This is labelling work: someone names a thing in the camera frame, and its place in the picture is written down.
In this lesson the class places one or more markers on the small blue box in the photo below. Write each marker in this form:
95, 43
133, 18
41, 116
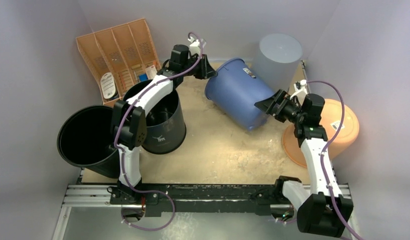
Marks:
143, 77

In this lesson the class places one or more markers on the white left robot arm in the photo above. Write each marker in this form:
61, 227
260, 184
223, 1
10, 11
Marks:
176, 71

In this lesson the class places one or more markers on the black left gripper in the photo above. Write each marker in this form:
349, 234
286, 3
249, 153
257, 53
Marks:
206, 71

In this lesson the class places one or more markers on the blue plastic bucket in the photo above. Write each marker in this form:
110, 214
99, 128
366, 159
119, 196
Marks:
235, 90

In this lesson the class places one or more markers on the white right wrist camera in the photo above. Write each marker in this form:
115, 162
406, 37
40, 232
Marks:
301, 89

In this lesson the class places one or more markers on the grey plastic bucket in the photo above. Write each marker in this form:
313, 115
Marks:
277, 59

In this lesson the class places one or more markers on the small black plastic bucket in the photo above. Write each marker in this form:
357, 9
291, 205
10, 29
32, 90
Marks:
150, 118

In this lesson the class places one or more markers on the orange plastic bucket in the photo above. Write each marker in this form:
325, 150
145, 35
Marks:
331, 118

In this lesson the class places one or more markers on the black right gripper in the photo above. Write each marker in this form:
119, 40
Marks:
278, 105

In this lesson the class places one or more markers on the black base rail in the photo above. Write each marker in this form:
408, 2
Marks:
153, 199

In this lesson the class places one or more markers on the white oval label tin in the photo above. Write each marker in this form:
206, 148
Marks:
108, 86

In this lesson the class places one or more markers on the orange slotted organizer rack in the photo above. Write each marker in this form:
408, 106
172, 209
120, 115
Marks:
125, 51

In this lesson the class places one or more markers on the large black plastic bucket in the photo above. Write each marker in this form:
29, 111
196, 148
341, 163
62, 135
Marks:
85, 141

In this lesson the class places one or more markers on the white red card packet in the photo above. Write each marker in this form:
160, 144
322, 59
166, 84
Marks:
151, 72

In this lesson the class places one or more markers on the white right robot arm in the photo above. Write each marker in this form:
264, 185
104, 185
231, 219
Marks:
323, 209

